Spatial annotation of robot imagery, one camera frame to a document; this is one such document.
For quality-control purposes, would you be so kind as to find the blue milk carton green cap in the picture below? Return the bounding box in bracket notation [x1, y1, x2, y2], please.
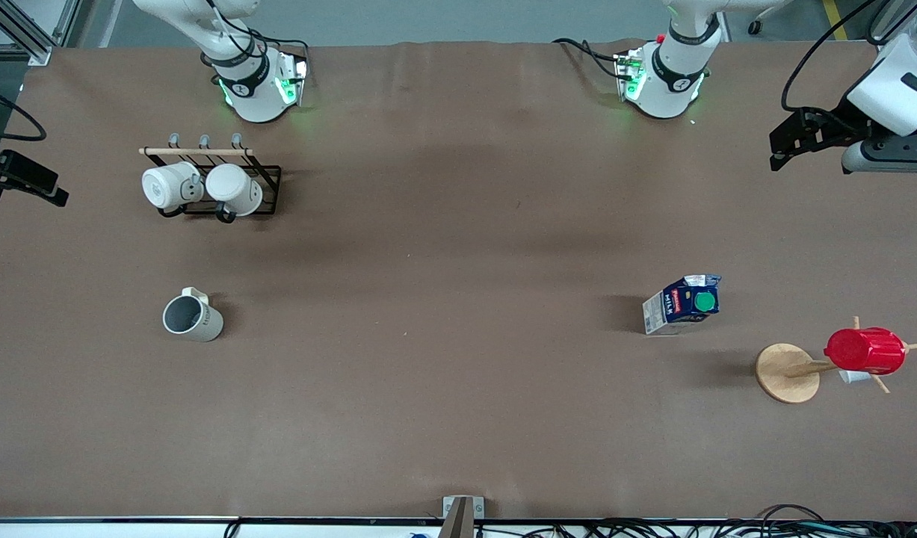
[642, 273, 723, 336]

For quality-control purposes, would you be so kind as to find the red plastic cup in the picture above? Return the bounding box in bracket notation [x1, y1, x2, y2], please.
[824, 327, 908, 377]

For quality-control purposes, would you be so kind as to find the white mug with logo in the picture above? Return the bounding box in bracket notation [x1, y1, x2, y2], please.
[141, 161, 205, 211]

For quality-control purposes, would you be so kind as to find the plain white mug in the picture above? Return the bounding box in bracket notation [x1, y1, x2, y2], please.
[205, 163, 264, 217]

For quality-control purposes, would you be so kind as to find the wooden mug tree stand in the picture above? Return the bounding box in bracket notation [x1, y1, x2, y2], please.
[755, 315, 917, 405]

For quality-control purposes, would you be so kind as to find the grey ceramic mug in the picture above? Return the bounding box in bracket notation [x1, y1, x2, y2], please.
[162, 287, 225, 343]

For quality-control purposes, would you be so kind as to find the black looped cable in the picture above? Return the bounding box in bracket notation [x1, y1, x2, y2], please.
[0, 81, 48, 143]

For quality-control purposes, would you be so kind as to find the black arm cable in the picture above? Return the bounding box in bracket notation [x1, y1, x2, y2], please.
[781, 0, 889, 114]

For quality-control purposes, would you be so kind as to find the aluminium frame profile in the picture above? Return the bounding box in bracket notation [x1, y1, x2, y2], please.
[0, 0, 81, 67]

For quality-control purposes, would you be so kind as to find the black base cable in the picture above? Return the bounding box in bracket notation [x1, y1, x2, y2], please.
[552, 37, 625, 81]

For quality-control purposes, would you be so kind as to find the black wire mug rack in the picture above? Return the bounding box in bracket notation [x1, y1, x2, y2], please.
[138, 132, 282, 224]

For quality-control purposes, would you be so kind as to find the black cable bundle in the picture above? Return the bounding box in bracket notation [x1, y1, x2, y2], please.
[495, 504, 917, 538]

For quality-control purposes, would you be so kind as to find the grey metal table bracket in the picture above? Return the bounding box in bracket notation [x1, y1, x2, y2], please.
[437, 495, 486, 538]

